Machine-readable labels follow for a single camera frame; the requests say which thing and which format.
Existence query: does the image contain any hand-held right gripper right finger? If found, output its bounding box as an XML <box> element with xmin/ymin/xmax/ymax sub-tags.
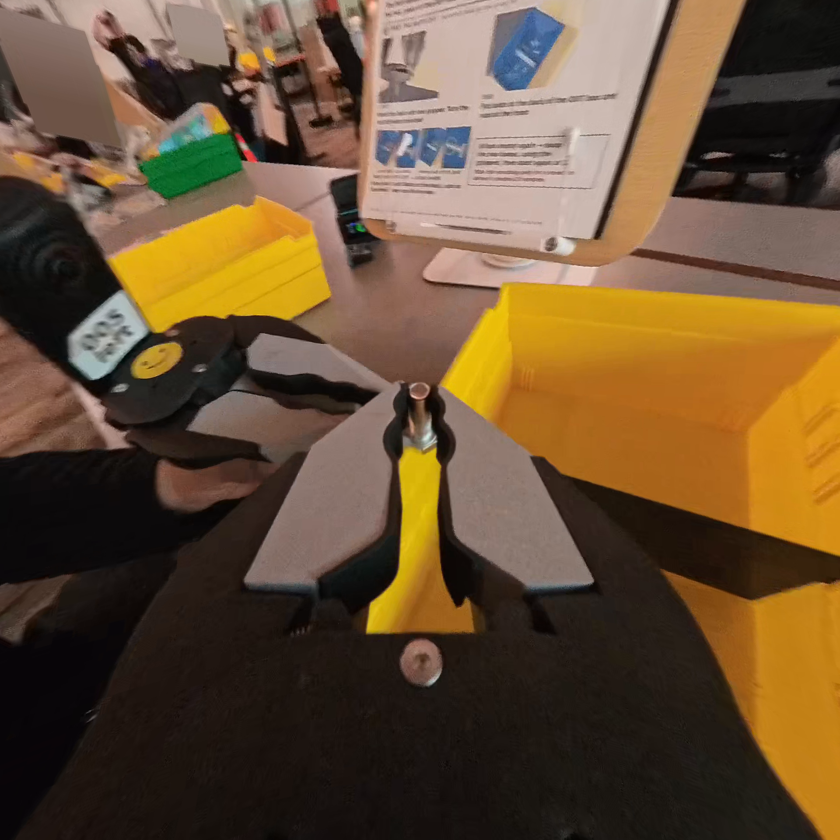
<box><xmin>430</xmin><ymin>384</ymin><xmax>596</xmax><ymax>610</ymax></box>

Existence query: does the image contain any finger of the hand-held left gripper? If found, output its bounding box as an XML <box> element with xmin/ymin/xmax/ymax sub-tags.
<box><xmin>246</xmin><ymin>333</ymin><xmax>392</xmax><ymax>416</ymax></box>
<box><xmin>187</xmin><ymin>388</ymin><xmax>358</xmax><ymax>463</ymax></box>

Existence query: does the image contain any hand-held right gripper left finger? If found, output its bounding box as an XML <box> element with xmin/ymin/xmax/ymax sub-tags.
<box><xmin>244</xmin><ymin>382</ymin><xmax>404</xmax><ymax>614</ymax></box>

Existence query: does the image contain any steel bolt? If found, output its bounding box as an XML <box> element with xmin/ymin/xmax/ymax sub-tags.
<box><xmin>400</xmin><ymin>382</ymin><xmax>439</xmax><ymax>454</ymax></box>

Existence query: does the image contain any yellow divided plastic bin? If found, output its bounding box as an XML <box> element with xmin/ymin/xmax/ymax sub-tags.
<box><xmin>366</xmin><ymin>282</ymin><xmax>840</xmax><ymax>840</ymax></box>

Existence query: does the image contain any person's left forearm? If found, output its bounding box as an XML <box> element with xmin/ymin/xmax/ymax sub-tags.
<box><xmin>0</xmin><ymin>449</ymin><xmax>227</xmax><ymax>585</ymax></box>

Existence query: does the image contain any person's left hand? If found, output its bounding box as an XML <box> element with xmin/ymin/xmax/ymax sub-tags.
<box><xmin>156</xmin><ymin>453</ymin><xmax>280</xmax><ymax>514</ymax></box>

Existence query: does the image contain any black standing device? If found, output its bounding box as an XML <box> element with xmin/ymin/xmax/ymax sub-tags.
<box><xmin>329</xmin><ymin>173</ymin><xmax>383</xmax><ymax>268</ymax></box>

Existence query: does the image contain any green plastic bin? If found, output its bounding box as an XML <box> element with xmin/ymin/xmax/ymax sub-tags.
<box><xmin>138</xmin><ymin>130</ymin><xmax>245</xmax><ymax>200</ymax></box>

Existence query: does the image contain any colourful packets pile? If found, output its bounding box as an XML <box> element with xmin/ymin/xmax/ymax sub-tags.
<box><xmin>156</xmin><ymin>104</ymin><xmax>232</xmax><ymax>156</ymax></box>

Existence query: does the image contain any white instruction sheet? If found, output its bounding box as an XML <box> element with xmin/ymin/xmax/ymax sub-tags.
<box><xmin>362</xmin><ymin>0</ymin><xmax>677</xmax><ymax>240</ymax></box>

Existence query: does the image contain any wooden sign board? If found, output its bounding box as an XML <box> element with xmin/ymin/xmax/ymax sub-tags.
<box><xmin>357</xmin><ymin>0</ymin><xmax>749</xmax><ymax>268</ymax></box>

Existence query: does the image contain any black office chair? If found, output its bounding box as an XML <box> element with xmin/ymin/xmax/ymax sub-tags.
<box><xmin>675</xmin><ymin>0</ymin><xmax>840</xmax><ymax>212</ymax></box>

